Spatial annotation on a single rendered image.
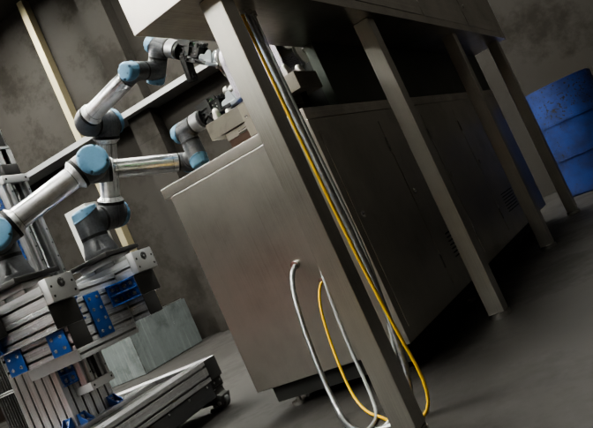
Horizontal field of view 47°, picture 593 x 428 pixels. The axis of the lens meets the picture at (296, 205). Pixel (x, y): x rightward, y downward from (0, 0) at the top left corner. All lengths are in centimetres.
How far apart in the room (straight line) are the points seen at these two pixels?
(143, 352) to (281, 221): 454
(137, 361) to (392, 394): 513
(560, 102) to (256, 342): 337
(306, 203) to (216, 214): 83
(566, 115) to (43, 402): 385
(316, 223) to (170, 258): 611
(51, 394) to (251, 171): 125
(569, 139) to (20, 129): 619
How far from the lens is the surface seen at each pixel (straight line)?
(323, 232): 156
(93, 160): 256
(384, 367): 159
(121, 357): 670
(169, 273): 766
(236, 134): 234
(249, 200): 226
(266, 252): 226
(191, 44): 272
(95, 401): 296
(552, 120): 519
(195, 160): 265
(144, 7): 171
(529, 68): 627
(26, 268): 264
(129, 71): 271
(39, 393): 296
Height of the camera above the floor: 52
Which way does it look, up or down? 3 degrees up
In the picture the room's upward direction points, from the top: 24 degrees counter-clockwise
